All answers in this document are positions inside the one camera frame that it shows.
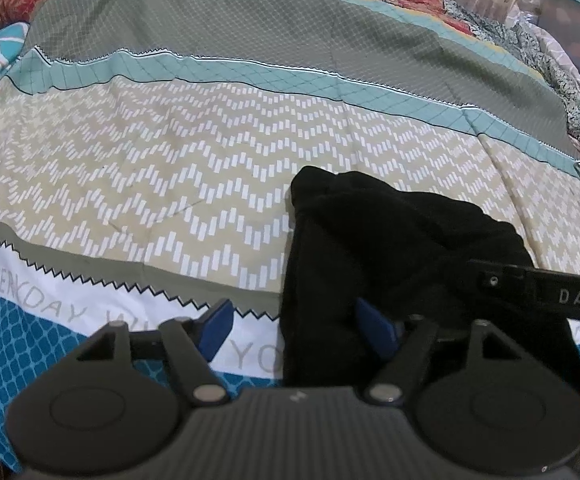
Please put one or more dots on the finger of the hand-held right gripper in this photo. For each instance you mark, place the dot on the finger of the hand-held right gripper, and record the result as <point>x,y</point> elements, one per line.
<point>502,279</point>

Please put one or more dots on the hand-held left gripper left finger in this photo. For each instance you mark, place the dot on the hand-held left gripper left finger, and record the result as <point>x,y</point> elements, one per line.
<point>217,331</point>

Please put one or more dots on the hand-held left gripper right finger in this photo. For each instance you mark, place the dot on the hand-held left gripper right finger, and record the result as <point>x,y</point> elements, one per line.
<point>376,329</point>

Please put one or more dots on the black pants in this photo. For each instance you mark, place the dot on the black pants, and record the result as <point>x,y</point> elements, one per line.
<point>395,260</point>

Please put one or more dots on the zigzag patterned bedspread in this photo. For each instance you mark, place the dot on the zigzag patterned bedspread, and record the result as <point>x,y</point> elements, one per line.
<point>220,160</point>

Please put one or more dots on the black and white patterned cloth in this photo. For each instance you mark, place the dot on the black and white patterned cloth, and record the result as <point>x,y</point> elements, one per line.
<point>545,60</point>

